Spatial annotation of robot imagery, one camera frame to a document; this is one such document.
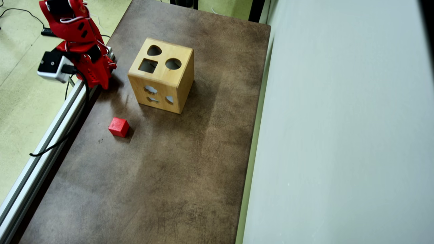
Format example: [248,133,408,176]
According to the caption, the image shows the thin black floor cable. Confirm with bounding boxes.
[0,7,46,29]

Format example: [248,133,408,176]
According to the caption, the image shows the aluminium profile rail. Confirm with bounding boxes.
[0,79,99,243]

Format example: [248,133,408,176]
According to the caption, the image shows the black metal post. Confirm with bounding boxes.
[249,0,265,23]

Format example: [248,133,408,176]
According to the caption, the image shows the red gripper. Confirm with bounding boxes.
[63,41,118,90]

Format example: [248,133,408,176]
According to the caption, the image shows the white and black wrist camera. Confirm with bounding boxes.
[37,51,74,84]

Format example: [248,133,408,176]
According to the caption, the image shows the red cube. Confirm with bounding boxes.
[108,117,130,138]

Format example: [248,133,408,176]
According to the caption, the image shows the wooden shape sorter box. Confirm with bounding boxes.
[128,37,195,114]

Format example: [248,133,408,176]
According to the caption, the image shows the black camera cable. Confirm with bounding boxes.
[29,66,91,157]

